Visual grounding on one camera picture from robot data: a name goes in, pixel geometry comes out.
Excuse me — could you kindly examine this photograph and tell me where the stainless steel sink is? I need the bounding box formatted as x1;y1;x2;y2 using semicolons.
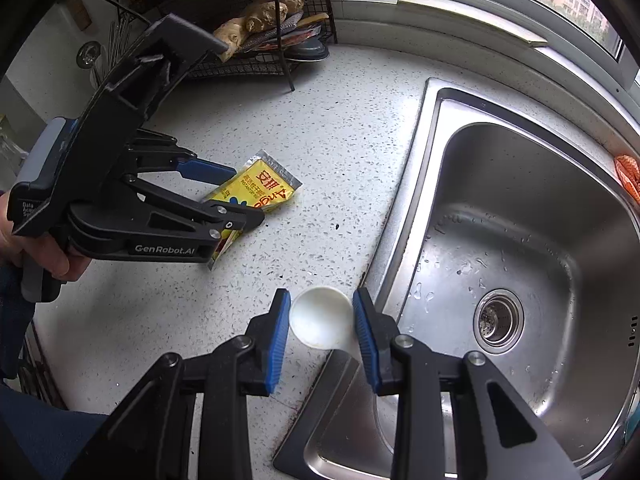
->
271;77;640;480

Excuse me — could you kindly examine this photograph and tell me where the yellow seasoning packet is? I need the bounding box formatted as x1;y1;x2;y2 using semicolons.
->
199;148;304;272

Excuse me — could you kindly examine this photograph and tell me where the steel strainer ladle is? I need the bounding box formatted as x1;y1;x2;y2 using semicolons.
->
76;40;102;70

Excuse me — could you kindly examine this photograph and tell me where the white plastic spoon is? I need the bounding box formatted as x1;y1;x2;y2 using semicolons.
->
288;286;356;352

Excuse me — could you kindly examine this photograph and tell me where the person left hand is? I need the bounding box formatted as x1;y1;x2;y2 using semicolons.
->
1;193;91;282

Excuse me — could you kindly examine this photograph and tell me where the orange cloth by faucet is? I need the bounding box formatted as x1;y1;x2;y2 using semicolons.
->
614;155;640;204

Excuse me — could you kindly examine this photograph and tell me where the ginger root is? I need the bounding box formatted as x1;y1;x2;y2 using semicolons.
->
214;0;305;63

